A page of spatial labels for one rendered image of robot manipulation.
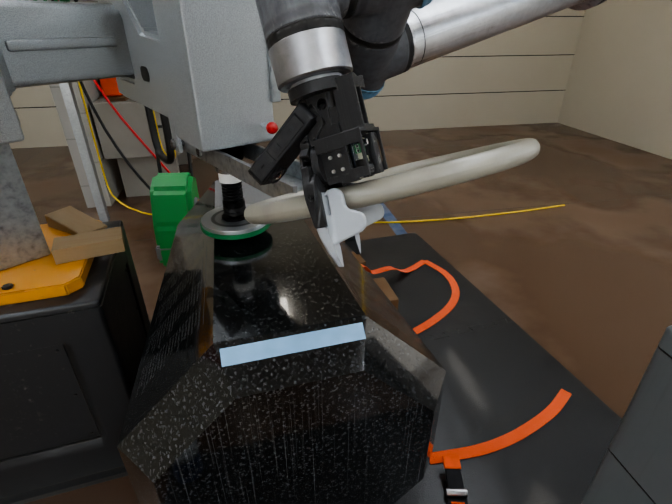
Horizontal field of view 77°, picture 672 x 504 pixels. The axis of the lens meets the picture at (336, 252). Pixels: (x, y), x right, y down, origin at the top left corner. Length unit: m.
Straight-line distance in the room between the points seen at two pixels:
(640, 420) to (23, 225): 1.80
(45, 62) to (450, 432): 1.88
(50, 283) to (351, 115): 1.16
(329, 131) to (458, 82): 6.38
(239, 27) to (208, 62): 0.12
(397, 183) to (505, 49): 6.68
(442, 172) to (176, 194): 2.44
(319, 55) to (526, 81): 6.99
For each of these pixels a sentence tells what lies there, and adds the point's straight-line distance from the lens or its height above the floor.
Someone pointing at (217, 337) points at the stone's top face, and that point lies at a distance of 0.96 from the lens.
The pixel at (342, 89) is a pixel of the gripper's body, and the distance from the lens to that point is 0.49.
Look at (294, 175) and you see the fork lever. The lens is 1.08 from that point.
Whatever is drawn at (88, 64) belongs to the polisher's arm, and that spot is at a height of 1.33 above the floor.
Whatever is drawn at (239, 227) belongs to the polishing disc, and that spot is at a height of 0.91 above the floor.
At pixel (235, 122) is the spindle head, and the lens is 1.18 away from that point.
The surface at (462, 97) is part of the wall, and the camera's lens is 6.93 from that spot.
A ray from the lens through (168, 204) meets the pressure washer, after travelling 2.86.
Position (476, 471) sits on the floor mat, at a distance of 1.79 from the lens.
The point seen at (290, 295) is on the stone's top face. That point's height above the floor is 0.85.
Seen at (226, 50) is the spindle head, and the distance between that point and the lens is 1.16.
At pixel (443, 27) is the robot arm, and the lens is 0.73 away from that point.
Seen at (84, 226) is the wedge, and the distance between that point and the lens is 1.77.
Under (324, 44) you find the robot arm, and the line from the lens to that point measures 0.49.
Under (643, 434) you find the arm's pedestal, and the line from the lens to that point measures 1.35.
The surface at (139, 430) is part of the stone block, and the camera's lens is 1.11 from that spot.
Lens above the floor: 1.45
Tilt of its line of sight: 29 degrees down
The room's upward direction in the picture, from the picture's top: straight up
